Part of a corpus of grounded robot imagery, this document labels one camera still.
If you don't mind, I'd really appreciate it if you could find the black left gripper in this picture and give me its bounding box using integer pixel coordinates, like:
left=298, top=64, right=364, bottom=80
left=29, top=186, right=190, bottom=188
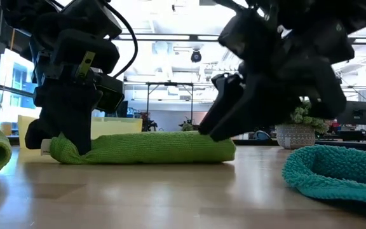
left=24, top=28, right=121, bottom=157

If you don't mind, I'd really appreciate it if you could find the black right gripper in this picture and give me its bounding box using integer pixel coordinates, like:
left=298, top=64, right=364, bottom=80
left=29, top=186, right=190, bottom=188
left=198, top=18, right=356, bottom=142

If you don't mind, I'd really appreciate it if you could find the teal microfiber towel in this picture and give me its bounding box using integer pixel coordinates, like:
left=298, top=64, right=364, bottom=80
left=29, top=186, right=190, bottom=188
left=281, top=144, right=366, bottom=211

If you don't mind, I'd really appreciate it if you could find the yellow translucent plastic basket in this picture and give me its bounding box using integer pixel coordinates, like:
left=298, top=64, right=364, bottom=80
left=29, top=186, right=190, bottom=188
left=17, top=114, right=144, bottom=151

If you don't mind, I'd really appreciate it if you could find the blue round object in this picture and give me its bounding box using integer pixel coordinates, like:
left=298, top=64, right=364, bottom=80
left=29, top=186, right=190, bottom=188
left=253, top=129, right=271, bottom=141

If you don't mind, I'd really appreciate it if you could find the potted green succulent plant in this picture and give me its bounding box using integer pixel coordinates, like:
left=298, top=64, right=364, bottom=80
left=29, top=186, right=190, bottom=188
left=274, top=101, right=330, bottom=150

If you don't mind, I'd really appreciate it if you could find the small black monitor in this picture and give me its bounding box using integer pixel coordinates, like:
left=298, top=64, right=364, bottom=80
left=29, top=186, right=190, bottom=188
left=115, top=101, right=130, bottom=119

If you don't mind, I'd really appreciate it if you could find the large black monitor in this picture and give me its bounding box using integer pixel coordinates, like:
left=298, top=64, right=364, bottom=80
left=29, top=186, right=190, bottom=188
left=336, top=101, right=366, bottom=126

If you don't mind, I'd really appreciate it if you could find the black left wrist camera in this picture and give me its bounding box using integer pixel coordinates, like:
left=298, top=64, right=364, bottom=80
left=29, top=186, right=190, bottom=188
left=95, top=73, right=126, bottom=113

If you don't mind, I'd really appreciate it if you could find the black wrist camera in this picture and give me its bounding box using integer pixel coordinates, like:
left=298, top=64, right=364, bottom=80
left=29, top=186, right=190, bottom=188
left=95, top=73, right=126, bottom=113
left=217, top=8, right=278, bottom=62

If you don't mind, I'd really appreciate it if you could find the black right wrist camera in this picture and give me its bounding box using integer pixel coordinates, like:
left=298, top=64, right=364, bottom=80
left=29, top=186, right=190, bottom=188
left=217, top=8, right=278, bottom=62

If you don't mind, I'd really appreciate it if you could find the black overhead camera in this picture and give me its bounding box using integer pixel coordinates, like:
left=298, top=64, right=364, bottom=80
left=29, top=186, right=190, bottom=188
left=190, top=50, right=203, bottom=64

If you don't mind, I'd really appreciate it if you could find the black background stand frame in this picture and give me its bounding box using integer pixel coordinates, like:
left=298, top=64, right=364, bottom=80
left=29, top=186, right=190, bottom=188
left=145, top=81, right=194, bottom=128

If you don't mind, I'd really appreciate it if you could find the black overhead frame beam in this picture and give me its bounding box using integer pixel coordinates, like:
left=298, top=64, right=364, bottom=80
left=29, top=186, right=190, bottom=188
left=106, top=32, right=366, bottom=45

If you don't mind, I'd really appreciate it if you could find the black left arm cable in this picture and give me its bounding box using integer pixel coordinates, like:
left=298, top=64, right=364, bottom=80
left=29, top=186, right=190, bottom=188
left=102, top=0, right=139, bottom=80

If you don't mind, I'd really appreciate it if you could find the black metal table frame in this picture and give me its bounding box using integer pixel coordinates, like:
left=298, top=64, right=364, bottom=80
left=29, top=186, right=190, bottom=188
left=233, top=138, right=366, bottom=154

